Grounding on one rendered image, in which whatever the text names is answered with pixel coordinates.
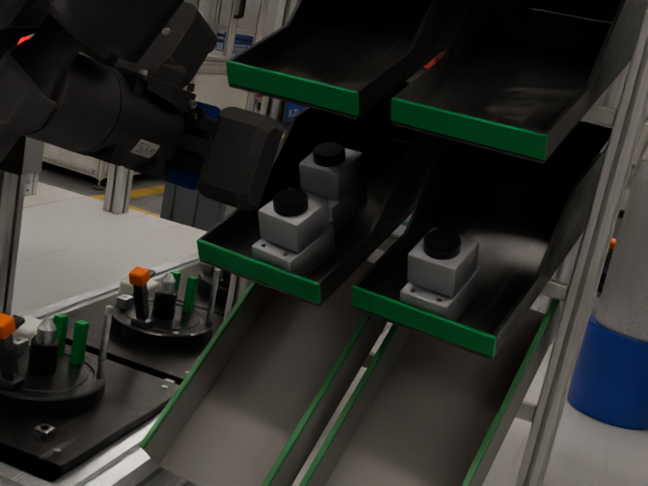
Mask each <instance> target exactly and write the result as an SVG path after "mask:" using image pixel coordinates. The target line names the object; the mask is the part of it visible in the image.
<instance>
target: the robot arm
mask: <svg viewBox="0 0 648 486"><path fill-rule="evenodd" d="M34 34H35V35H34ZM31 35H34V36H33V37H31V38H30V39H28V40H25V41H23V42H22V43H20V44H18V42H19V40H20V39H22V38H25V37H28V36H31ZM216 44H217V36H216V35H215V33H214V32H213V30H212V29H211V28H210V26H209V25H208V24H207V22H206V21H205V20H204V18H203V16H202V15H201V14H200V12H199V11H198V10H197V8H196V7H195V6H194V5H193V4H191V3H187V2H184V0H0V163H1V162H2V161H3V159H4V158H5V157H6V155H7V154H8V152H9V151H10V150H11V148H12V147H13V146H14V144H15V142H16V141H17V140H18V138H19V137H21V136H25V137H28V138H32V139H35V140H38V141H42V142H45V143H47V144H50V145H53V146H56V147H59V148H62V149H67V150H69V151H72V152H76V153H79V154H82V155H86V156H87V155H88V156H91V157H93V158H96V159H99V160H102V161H105V162H108V163H111V164H114V165H117V166H124V167H125V168H126V169H129V170H132V171H135V172H138V173H141V174H144V175H147V176H155V177H159V178H161V176H162V175H163V174H167V176H166V179H165V181H166V182H169V183H172V184H174V185H177V186H180V187H183V188H186V189H189V190H199V192H200V193H201V194H202V195H203V196H204V197H206V198H208V199H211V200H213V201H216V202H219V203H224V204H227V205H230V206H233V207H236V208H239V209H242V210H246V211H254V210H256V209H258V207H259V205H260V202H261V199H262V195H263V192H264V189H265V186H266V183H267V180H268V177H269V175H270V172H271V169H272V166H273V163H274V160H275V157H276V153H277V150H278V147H279V144H280V141H281V138H282V136H283V133H284V128H283V126H282V125H281V123H280V122H279V121H277V120H275V119H273V118H270V117H268V116H265V115H261V114H259V113H255V112H252V111H248V110H244V109H241V108H237V107H227V108H224V109H223V110H222V111H221V110H220V108H218V107H217V106H213V105H209V104H206V103H202V102H198V101H196V100H195V98H196V94H192V93H190V92H187V91H185V90H183V88H184V87H185V86H187V85H188V84H189V83H190V82H191V81H192V80H193V78H194V76H195V75H196V73H197V72H198V70H199V68H200V67H201V65H202V64H203V61H204V60H205V58H206V56H207V55H208V53H210V52H212V51H213V49H214V48H215V46H216ZM79 52H81V53H83V54H85V55H87V56H89V57H90V58H89V57H87V56H85V55H83V54H80V53H79Z"/></svg>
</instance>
